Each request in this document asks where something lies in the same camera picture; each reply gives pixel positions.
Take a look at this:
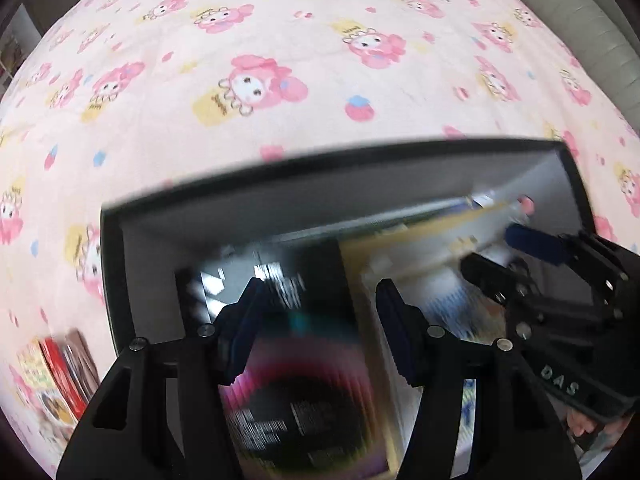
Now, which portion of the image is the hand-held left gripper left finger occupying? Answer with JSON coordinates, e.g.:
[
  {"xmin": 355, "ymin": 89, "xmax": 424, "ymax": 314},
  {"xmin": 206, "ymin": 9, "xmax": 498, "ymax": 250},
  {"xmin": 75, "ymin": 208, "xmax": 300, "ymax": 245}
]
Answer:
[{"xmin": 56, "ymin": 276, "xmax": 281, "ymax": 480}]

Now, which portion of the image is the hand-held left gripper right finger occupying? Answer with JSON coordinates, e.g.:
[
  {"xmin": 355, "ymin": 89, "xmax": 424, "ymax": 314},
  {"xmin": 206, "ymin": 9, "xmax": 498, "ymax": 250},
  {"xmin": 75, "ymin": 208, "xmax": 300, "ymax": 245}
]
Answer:
[{"xmin": 375, "ymin": 278, "xmax": 583, "ymax": 480}]

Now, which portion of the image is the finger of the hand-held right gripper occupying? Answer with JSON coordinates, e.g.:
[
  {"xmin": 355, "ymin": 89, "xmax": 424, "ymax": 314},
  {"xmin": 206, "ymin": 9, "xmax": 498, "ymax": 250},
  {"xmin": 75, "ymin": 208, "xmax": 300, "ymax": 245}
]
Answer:
[
  {"xmin": 505, "ymin": 223, "xmax": 631, "ymax": 307},
  {"xmin": 460, "ymin": 253, "xmax": 546, "ymax": 312}
]

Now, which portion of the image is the blue white printed box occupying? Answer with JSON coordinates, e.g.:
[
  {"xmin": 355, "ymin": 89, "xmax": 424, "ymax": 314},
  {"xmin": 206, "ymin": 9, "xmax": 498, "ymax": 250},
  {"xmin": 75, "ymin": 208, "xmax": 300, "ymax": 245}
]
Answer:
[{"xmin": 367, "ymin": 260, "xmax": 511, "ymax": 466}]

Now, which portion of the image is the black colourful printed box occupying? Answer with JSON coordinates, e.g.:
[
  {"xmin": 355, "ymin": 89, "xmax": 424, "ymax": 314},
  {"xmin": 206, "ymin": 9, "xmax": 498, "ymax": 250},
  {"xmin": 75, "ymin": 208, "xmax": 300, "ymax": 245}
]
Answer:
[{"xmin": 175, "ymin": 240, "xmax": 391, "ymax": 480}]

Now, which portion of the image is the red yellow printed box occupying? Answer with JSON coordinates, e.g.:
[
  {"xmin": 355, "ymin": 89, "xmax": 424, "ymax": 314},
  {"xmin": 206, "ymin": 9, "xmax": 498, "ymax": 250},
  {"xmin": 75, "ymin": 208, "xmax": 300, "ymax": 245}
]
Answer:
[{"xmin": 16, "ymin": 329, "xmax": 101, "ymax": 442}]

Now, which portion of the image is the person's right hand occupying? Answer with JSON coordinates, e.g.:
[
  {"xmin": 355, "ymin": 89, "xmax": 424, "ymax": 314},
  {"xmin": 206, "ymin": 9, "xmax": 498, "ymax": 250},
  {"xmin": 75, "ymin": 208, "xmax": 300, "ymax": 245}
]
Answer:
[{"xmin": 566, "ymin": 402, "xmax": 632, "ymax": 461}]

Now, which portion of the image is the grey padded sofa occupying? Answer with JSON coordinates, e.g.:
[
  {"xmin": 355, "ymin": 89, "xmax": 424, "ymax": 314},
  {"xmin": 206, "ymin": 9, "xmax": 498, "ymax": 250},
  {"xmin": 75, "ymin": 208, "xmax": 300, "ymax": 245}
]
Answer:
[{"xmin": 470, "ymin": 0, "xmax": 640, "ymax": 126}]

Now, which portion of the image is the pink printed blanket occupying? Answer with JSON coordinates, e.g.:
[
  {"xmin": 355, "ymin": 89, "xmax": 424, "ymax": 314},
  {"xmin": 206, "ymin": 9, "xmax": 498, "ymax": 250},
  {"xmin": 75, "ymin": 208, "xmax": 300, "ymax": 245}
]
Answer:
[{"xmin": 0, "ymin": 0, "xmax": 640, "ymax": 480}]

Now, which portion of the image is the dark wooden bookshelf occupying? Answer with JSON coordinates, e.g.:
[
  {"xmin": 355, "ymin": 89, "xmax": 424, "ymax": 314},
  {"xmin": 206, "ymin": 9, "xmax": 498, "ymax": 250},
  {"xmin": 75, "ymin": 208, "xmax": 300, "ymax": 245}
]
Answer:
[{"xmin": 0, "ymin": 0, "xmax": 61, "ymax": 91}]

